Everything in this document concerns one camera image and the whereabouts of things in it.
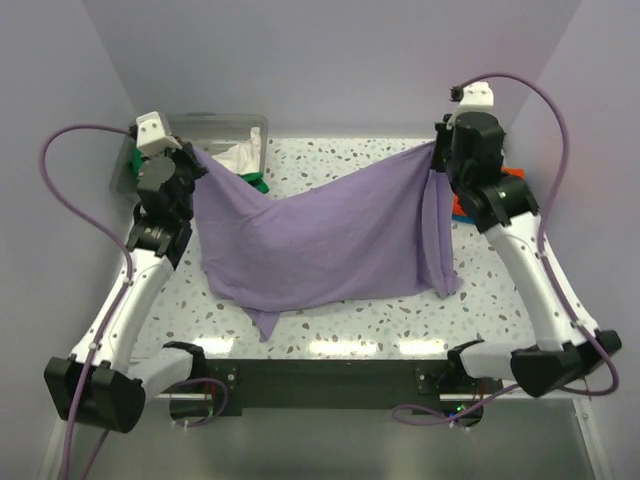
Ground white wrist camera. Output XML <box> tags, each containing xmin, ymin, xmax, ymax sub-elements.
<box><xmin>451</xmin><ymin>81</ymin><xmax>494</xmax><ymax>116</ymax></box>
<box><xmin>135</xmin><ymin>111</ymin><xmax>180</xmax><ymax>157</ymax></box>

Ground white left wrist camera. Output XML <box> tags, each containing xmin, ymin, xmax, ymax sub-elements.
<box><xmin>135</xmin><ymin>111</ymin><xmax>180</xmax><ymax>157</ymax></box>

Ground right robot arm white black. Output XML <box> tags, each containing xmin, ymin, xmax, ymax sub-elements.
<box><xmin>432</xmin><ymin>112</ymin><xmax>622</xmax><ymax>398</ymax></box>

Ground purple t shirt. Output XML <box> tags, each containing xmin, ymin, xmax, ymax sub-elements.
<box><xmin>193</xmin><ymin>143</ymin><xmax>461</xmax><ymax>339</ymax></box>

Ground clear plastic bin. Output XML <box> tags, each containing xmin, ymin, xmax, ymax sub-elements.
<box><xmin>109</xmin><ymin>113</ymin><xmax>268</xmax><ymax>203</ymax></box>

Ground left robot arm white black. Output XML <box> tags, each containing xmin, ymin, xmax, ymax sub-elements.
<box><xmin>44</xmin><ymin>142</ymin><xmax>207</xmax><ymax>433</ymax></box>

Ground white t shirt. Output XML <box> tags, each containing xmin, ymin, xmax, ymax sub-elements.
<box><xmin>212</xmin><ymin>127</ymin><xmax>263</xmax><ymax>176</ymax></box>

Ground teal folded t shirt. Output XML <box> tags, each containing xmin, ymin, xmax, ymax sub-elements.
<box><xmin>452</xmin><ymin>215</ymin><xmax>474</xmax><ymax>225</ymax></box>

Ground green t shirt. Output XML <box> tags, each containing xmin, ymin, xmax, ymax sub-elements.
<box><xmin>130</xmin><ymin>150</ymin><xmax>269</xmax><ymax>194</ymax></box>

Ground orange folded t shirt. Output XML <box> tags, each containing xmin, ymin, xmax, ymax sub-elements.
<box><xmin>452</xmin><ymin>167</ymin><xmax>525</xmax><ymax>219</ymax></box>

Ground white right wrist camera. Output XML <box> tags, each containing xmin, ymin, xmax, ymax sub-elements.
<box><xmin>451</xmin><ymin>81</ymin><xmax>494</xmax><ymax>116</ymax></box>

